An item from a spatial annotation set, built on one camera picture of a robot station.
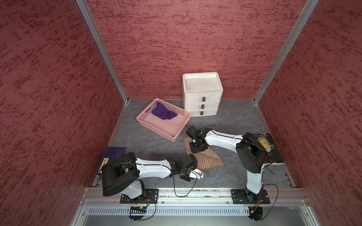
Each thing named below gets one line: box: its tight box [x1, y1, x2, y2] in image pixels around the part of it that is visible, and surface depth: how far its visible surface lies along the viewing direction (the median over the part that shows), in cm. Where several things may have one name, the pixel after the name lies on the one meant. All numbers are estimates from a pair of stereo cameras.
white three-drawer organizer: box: [182, 71, 224, 118], surface depth 100 cm
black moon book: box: [246, 132, 285, 164], surface depth 94 cm
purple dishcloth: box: [151, 101, 178, 121], surface depth 111 cm
